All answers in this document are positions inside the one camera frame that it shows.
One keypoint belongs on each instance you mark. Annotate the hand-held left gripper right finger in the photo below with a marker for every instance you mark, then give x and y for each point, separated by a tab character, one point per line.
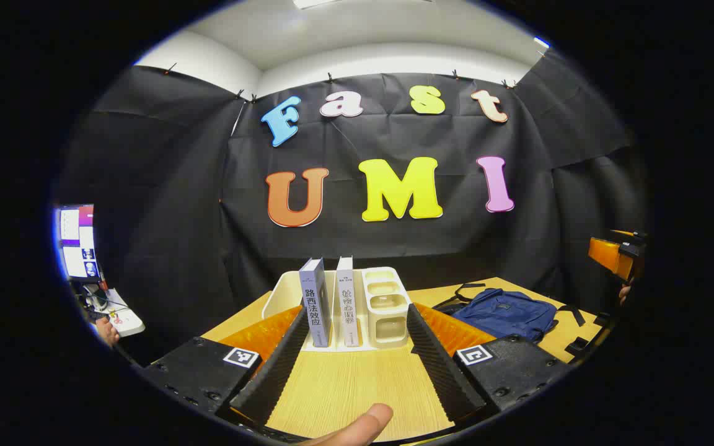
440	371

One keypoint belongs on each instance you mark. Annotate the blue schoolbag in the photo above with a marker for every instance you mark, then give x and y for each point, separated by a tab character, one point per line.
506	313

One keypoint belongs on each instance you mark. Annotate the white cover book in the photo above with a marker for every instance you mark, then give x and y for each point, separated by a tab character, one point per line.
348	310

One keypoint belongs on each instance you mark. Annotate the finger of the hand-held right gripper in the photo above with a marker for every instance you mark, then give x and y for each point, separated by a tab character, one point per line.
605	255
577	347

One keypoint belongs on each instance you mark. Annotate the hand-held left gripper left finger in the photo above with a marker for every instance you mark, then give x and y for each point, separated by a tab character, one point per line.
276	371

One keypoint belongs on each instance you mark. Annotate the black backdrop cloth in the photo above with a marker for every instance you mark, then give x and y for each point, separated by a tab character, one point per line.
344	241

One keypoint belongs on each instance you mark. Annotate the white plastic bookshelf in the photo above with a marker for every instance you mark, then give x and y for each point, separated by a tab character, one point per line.
388	310

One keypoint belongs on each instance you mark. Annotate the white side table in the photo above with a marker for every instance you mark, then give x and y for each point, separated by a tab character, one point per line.
127	319

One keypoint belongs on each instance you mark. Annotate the grey-blue cover book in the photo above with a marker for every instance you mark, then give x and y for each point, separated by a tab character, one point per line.
315	310

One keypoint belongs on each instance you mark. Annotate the ceiling light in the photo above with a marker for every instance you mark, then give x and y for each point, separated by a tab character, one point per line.
313	3

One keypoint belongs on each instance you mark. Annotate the computer monitor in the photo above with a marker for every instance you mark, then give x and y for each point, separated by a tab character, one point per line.
75	241

